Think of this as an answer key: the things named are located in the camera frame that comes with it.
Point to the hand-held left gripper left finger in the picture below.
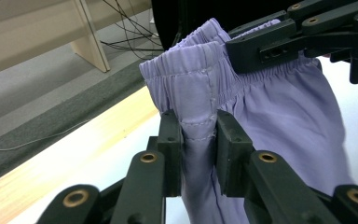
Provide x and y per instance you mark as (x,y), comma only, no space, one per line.
(171,146)

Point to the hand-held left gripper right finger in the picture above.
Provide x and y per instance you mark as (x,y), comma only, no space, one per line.
(233,149)

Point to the purple shorts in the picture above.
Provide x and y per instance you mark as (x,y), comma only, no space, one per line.
(286,118)

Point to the white table board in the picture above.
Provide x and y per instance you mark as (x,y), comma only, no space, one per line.
(112,168)

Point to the black curtain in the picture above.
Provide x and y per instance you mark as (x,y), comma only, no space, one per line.
(199,12)

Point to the beige wooden shelf unit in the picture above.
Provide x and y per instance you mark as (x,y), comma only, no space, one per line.
(28,34)

